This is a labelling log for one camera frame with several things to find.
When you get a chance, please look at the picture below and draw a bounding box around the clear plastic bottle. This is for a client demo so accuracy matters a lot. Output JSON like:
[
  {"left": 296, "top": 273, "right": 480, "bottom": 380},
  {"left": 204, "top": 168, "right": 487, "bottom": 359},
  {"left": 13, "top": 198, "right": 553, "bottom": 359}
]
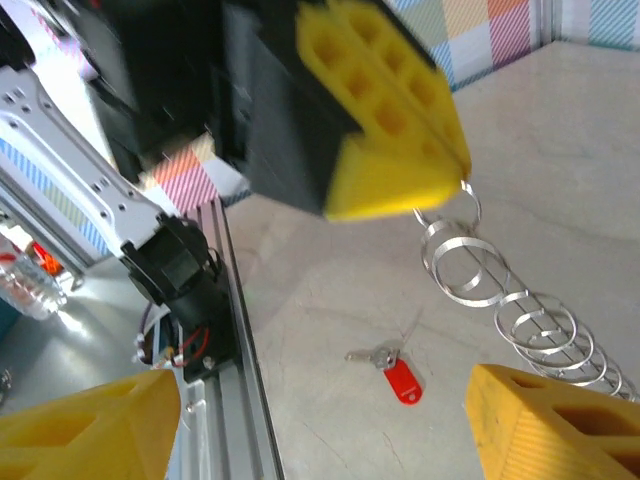
[{"left": 0, "top": 234, "right": 69, "bottom": 321}]

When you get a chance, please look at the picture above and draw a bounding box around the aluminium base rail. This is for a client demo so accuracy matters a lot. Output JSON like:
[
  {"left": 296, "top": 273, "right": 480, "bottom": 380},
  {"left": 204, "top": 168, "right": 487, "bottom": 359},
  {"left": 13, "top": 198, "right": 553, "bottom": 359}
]
[{"left": 182, "top": 199, "right": 287, "bottom": 480}]

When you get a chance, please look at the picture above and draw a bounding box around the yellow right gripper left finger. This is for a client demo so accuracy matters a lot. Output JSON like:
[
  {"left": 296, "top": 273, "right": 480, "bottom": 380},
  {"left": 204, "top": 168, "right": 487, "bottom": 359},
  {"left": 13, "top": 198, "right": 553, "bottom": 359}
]
[{"left": 0, "top": 368, "right": 182, "bottom": 480}]

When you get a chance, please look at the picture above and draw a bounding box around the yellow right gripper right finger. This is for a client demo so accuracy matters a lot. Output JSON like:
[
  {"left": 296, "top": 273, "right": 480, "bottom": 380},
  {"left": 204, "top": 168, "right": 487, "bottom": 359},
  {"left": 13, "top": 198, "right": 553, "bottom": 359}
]
[{"left": 464, "top": 363, "right": 640, "bottom": 480}]

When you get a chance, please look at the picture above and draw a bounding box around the silver key with red tag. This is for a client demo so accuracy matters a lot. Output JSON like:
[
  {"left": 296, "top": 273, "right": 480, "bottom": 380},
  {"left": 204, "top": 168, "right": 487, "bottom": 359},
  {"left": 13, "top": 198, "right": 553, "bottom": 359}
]
[{"left": 344, "top": 339, "right": 426, "bottom": 407}]

